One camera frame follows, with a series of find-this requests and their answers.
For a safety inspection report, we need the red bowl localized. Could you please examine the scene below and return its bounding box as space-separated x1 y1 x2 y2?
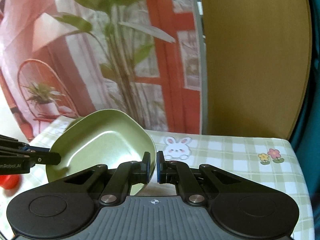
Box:
0 174 21 190

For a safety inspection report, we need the green square plate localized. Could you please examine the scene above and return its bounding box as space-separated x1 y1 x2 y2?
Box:
46 109 156 182
65 116 84 131

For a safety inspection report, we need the green plaid bunny tablecloth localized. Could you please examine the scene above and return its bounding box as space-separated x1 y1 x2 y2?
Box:
0 115 316 240

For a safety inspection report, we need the printed room backdrop cloth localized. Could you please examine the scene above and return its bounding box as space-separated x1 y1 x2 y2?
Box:
1 0 204 140

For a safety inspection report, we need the wooden headboard panel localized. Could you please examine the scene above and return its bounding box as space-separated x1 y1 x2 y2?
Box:
202 0 312 139

